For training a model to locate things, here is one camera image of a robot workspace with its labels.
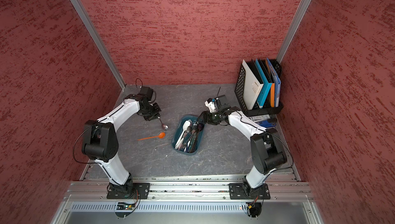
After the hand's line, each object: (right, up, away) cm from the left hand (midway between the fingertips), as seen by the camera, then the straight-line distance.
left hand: (160, 117), depth 91 cm
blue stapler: (+68, -4, +4) cm, 69 cm away
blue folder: (+69, +21, -7) cm, 72 cm away
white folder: (+56, +20, -4) cm, 59 cm away
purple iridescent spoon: (+25, -7, +3) cm, 26 cm away
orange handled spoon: (0, -12, +2) cm, 12 cm away
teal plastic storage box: (+17, -11, +1) cm, 20 cm away
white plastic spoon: (+15, -6, +5) cm, 17 cm away
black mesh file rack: (+53, +17, +15) cm, 58 cm away
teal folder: (+62, +19, -9) cm, 66 cm away
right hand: (+25, -2, -5) cm, 26 cm away
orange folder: (+65, +19, -8) cm, 68 cm away
